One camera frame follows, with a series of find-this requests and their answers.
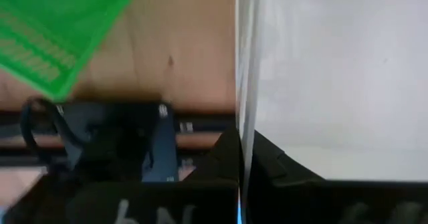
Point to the black aluminium table frame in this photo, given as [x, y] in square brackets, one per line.
[217, 123]

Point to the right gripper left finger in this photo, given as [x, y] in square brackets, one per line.
[150, 200]

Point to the green plastic basket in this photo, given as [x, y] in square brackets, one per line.
[50, 23]

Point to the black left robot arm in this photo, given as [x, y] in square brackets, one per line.
[127, 140]

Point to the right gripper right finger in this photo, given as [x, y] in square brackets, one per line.
[317, 204]

